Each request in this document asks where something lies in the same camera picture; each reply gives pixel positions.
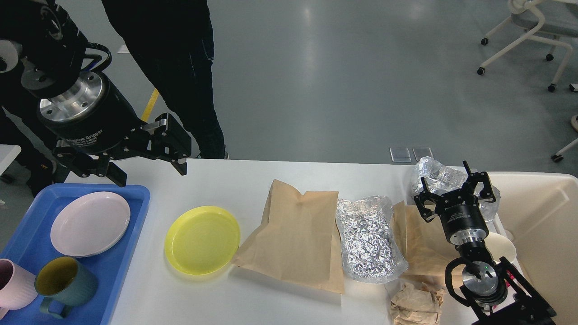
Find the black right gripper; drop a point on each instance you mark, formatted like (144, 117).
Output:
(459, 212)

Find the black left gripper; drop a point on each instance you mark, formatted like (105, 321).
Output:
(92, 117)

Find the yellow round plate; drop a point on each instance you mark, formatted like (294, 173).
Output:
(202, 241)

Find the dark green mug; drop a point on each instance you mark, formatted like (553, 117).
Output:
(64, 283)

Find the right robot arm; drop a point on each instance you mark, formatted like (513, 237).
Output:
(497, 293)

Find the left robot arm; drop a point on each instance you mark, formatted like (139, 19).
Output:
(40, 37)

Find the crumpled foil container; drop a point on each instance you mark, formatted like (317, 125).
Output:
(443, 179)

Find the white paper cup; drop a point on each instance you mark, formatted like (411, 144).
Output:
(500, 246)

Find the floor outlet cover plates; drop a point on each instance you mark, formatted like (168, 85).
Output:
(408, 155)

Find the white round plate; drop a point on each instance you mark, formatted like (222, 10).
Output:
(91, 224)

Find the beige plastic bin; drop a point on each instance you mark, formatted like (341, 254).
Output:
(540, 211)

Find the crumpled brown paper ball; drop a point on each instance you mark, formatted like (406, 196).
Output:
(417, 305)

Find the person in black pants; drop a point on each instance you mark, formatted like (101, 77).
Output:
(172, 42)

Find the blue plastic tray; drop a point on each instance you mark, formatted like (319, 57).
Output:
(31, 248)

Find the large brown paper bag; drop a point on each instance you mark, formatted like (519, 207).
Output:
(297, 241)

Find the pink mug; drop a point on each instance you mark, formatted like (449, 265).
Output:
(17, 287)

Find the white office chair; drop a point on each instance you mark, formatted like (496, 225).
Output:
(544, 21)

